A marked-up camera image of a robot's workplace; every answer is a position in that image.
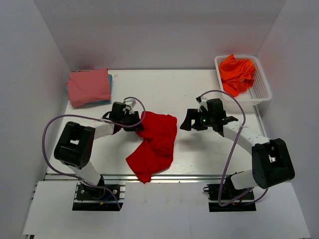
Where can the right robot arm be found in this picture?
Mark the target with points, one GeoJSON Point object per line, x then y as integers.
{"type": "Point", "coordinates": [271, 161]}

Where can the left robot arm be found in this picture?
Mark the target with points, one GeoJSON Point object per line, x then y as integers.
{"type": "Point", "coordinates": [74, 147]}

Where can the folded pink t shirt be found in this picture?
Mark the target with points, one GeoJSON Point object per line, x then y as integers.
{"type": "Point", "coordinates": [88, 86]}

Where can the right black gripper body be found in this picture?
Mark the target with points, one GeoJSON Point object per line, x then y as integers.
{"type": "Point", "coordinates": [203, 116]}

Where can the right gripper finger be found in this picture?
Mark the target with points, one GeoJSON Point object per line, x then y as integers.
{"type": "Point", "coordinates": [189, 120]}
{"type": "Point", "coordinates": [198, 126]}

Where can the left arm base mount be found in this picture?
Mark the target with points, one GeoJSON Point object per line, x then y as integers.
{"type": "Point", "coordinates": [98, 200]}

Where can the aluminium table rail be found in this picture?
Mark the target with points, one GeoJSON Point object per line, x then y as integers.
{"type": "Point", "coordinates": [156, 178]}

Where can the red t shirt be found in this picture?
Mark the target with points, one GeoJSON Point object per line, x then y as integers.
{"type": "Point", "coordinates": [155, 153]}

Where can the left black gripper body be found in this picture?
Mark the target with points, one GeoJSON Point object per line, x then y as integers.
{"type": "Point", "coordinates": [128, 119]}

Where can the folded blue t shirt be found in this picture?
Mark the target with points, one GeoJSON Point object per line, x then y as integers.
{"type": "Point", "coordinates": [111, 87]}

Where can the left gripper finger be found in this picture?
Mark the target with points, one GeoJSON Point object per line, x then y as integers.
{"type": "Point", "coordinates": [135, 128]}
{"type": "Point", "coordinates": [134, 118]}

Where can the white plastic basket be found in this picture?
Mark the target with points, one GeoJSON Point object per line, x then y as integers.
{"type": "Point", "coordinates": [259, 92]}

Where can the orange t shirt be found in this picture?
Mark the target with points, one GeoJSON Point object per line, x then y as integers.
{"type": "Point", "coordinates": [237, 75]}

